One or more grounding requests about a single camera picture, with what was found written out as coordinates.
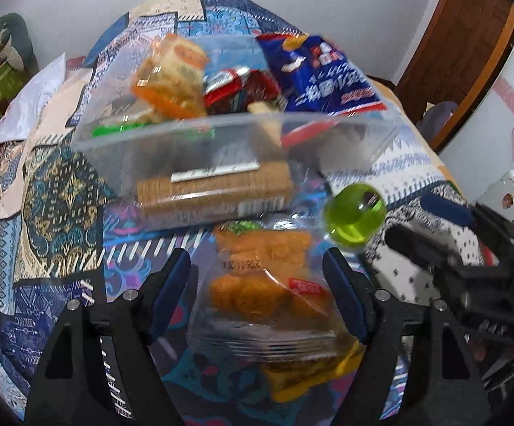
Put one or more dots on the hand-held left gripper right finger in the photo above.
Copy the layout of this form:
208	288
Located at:
345	295

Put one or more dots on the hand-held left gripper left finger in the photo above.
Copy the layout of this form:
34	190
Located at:
172	295

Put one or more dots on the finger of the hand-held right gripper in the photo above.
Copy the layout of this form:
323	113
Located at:
445	213
412	244

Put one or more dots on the green jelly cup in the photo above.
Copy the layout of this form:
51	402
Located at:
354	217

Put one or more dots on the orange fried snack bag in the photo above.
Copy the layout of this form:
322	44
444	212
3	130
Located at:
270	293

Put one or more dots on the large biscuit pack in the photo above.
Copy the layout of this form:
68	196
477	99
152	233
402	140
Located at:
212	193

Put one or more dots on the clear plastic storage container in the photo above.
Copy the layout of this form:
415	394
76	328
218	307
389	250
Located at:
186	151

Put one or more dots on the green snack packet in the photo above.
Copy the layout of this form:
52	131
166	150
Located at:
106	130

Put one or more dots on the blue snack bag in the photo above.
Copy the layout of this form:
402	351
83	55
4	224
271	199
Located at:
323	75

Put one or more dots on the red snack packet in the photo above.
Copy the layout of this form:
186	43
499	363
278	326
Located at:
239	86

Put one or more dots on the yellow rice cracker pack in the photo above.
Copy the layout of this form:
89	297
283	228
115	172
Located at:
172	75

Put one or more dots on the white suitcase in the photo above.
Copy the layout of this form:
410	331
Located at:
507	199

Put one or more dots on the grey blue cloth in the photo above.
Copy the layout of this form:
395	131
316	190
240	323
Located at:
439	117

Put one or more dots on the white wardrobe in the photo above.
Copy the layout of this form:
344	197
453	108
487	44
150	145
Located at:
496	111

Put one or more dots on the patchwork printed blanket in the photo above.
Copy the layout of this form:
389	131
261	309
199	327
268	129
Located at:
53	195

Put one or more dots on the wooden door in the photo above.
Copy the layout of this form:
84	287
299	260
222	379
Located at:
461	44

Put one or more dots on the white pillow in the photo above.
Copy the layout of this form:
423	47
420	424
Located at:
30	97

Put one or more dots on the grey blue cushion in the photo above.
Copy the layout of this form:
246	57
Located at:
22	35

